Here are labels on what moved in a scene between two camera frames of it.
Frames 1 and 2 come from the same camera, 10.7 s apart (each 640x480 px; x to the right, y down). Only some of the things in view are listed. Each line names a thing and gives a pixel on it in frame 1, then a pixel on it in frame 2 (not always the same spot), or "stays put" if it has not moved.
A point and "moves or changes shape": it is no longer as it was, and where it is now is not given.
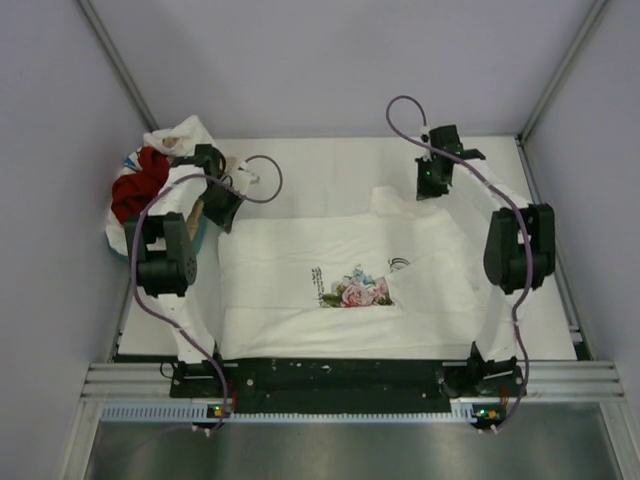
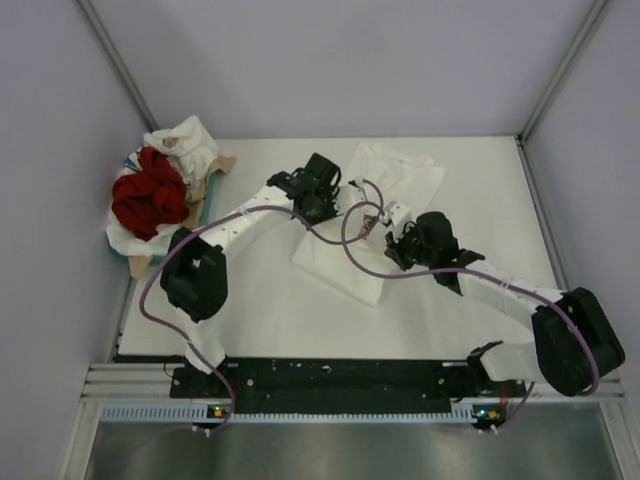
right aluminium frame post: [529, 125] stays put
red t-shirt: [132, 193] stays put
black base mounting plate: [346, 385] stays put
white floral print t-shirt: [395, 282] moves or changes shape
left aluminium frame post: [115, 58] stays put
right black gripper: [423, 192] -> [395, 245]
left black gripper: [224, 219] -> [332, 210]
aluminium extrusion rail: [575, 380] stays put
